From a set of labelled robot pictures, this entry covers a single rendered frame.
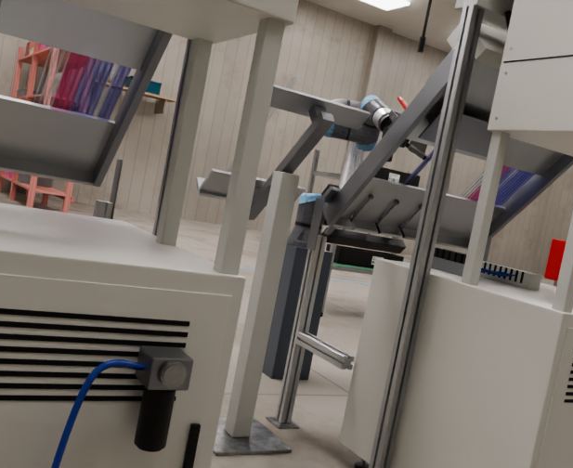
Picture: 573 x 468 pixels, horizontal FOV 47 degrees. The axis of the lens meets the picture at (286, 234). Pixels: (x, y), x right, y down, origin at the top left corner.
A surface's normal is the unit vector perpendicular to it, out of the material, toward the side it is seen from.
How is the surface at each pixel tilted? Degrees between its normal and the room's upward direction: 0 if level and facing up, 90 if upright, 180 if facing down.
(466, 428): 90
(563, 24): 90
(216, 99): 90
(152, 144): 90
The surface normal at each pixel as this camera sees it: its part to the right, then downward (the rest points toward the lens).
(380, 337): -0.85, -0.13
